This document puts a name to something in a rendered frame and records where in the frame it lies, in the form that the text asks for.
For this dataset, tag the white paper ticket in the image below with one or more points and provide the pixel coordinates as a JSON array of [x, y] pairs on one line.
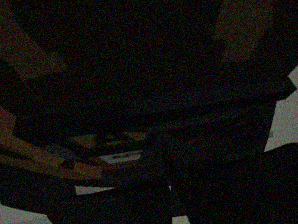
[[113, 159]]

